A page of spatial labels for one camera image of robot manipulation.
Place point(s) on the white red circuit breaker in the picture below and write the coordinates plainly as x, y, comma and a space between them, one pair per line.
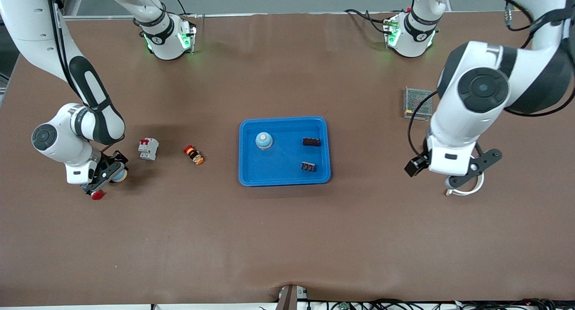
148, 148

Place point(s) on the blue plastic tray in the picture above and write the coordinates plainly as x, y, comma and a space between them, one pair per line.
283, 173

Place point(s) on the metal table edge clamp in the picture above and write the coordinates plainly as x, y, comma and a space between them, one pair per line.
289, 298

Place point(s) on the black left camera bracket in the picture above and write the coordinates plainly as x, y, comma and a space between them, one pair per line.
487, 161

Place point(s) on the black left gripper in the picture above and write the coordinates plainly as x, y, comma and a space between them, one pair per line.
415, 165

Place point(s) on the red mushroom button dark body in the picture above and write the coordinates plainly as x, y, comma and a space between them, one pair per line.
97, 194

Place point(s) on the small black relay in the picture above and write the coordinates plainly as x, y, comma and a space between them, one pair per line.
308, 166

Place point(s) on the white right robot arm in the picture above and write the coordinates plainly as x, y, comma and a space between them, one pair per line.
27, 22

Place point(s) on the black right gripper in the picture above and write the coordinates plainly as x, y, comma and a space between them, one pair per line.
106, 162

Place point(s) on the black right camera bracket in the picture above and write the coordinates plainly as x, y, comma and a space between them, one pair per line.
101, 177

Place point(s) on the red orange pushbutton switch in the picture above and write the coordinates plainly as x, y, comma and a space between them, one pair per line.
194, 155

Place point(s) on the black camera bracket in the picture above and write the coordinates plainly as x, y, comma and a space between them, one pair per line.
101, 177
487, 161

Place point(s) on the white curved plastic bracket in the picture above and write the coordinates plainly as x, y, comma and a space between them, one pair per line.
469, 192

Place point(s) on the metal mesh power supply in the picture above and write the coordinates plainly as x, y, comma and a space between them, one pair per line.
415, 104

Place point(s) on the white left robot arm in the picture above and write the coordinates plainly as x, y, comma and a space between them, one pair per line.
453, 121

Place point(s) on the light blue call bell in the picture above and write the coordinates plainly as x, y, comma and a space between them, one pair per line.
264, 140
120, 175

